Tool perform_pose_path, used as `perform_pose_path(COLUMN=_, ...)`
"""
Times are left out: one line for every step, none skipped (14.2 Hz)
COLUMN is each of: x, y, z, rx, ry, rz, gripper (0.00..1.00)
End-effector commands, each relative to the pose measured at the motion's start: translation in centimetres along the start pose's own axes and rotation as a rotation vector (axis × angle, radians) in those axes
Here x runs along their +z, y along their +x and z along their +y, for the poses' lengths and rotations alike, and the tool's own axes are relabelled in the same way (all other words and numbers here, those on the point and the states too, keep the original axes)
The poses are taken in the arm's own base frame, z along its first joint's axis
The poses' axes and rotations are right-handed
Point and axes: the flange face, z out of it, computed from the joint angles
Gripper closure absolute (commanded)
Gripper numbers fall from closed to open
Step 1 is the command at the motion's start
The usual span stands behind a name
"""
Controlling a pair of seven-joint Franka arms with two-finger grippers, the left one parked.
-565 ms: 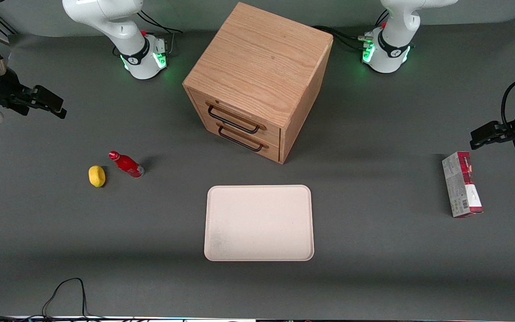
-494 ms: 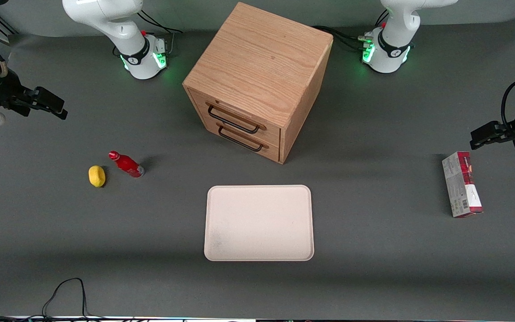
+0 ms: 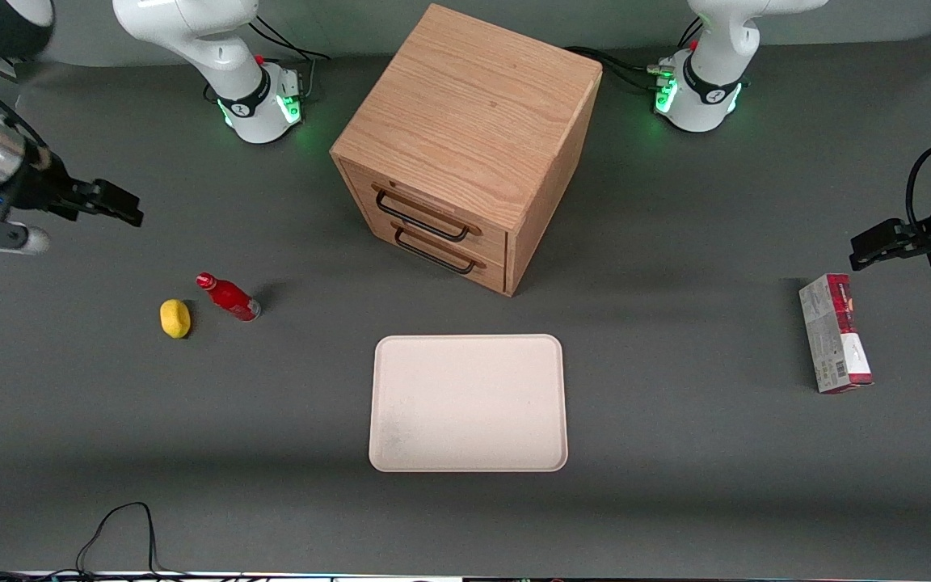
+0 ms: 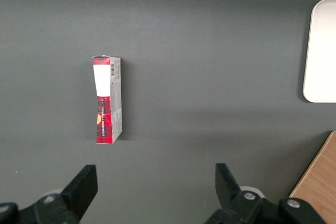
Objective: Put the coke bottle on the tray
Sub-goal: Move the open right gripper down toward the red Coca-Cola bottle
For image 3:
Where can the beige plastic tray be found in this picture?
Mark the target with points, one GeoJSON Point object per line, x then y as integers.
{"type": "Point", "coordinates": [468, 402]}

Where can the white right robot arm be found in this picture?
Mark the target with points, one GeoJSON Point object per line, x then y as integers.
{"type": "Point", "coordinates": [215, 48]}

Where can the grey and red carton box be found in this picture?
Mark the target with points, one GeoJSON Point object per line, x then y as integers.
{"type": "Point", "coordinates": [834, 333]}

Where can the red coke bottle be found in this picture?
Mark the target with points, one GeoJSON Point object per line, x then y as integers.
{"type": "Point", "coordinates": [231, 297]}

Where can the wooden drawer cabinet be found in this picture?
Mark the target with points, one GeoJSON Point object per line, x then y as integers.
{"type": "Point", "coordinates": [473, 121]}

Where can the yellow lemon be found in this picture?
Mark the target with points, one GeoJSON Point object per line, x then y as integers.
{"type": "Point", "coordinates": [175, 318]}

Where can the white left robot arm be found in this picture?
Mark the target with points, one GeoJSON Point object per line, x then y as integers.
{"type": "Point", "coordinates": [712, 73]}

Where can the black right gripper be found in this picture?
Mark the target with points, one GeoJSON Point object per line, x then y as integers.
{"type": "Point", "coordinates": [39, 191]}

